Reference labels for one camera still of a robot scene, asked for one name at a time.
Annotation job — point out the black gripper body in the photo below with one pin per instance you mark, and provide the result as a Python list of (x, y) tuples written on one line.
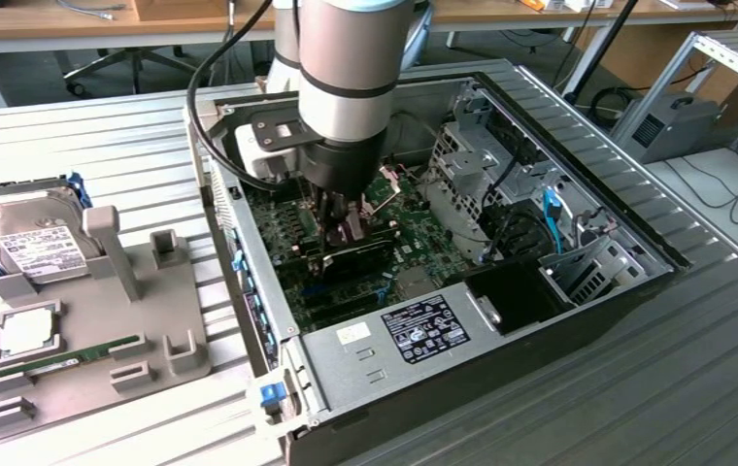
[(336, 165)]

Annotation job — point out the green graphics card black shroud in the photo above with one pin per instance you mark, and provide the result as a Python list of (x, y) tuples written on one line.
[(359, 257)]

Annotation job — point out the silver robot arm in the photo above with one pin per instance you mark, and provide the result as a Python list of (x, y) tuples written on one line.
[(343, 63)]

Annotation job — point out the metal socket cover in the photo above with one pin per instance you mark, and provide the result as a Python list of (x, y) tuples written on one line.
[(385, 189)]

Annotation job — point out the green motherboard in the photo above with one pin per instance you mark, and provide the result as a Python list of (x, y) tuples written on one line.
[(421, 242)]

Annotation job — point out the blue expansion slot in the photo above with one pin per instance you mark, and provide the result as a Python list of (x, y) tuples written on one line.
[(322, 291)]

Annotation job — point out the perforated metal disk bay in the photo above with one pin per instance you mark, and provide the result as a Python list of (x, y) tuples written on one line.
[(459, 194)]

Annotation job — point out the black expansion slot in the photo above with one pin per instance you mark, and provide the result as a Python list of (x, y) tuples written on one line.
[(343, 308)]

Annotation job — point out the beige corner fixture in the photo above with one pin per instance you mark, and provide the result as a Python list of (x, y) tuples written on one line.
[(195, 145)]

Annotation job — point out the silver power supply with label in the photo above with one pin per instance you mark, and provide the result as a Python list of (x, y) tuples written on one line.
[(357, 359)]

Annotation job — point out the black fan shroud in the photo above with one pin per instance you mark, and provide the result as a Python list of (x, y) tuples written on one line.
[(511, 296)]

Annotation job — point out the office chair base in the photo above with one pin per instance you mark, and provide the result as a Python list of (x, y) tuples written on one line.
[(136, 63)]

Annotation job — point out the blue case latch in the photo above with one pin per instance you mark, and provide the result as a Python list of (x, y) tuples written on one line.
[(271, 394)]

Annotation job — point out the grey plastic parts rack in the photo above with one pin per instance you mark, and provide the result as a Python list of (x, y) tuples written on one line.
[(116, 315)]

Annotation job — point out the grey slotted disk bay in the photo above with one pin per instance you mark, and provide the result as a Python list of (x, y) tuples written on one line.
[(593, 276)]

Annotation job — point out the open black PC case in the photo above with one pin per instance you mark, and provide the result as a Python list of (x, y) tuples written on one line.
[(473, 388)]

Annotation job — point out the small orange box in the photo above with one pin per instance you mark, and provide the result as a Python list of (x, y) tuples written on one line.
[(534, 4)]

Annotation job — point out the hard disk with blue caddy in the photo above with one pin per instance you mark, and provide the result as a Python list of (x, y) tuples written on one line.
[(32, 233)]

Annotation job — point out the wooden desk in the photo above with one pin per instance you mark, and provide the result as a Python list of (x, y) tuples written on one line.
[(570, 17), (32, 24)]

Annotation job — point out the black pole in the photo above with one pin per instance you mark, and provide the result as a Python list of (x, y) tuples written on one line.
[(610, 39)]

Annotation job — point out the small white box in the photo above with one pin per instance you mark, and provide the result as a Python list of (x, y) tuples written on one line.
[(577, 4)]

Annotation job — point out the green RAM stick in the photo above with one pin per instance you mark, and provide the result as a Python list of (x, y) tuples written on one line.
[(64, 361)]

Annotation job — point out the silver CPU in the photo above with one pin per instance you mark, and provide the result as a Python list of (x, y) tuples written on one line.
[(25, 335)]

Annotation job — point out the grey equipment box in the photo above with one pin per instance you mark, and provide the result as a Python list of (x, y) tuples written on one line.
[(673, 126)]

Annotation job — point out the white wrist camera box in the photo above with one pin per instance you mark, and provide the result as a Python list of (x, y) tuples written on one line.
[(266, 155)]

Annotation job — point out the aluminium frame rack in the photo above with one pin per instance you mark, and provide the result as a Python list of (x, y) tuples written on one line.
[(732, 53)]

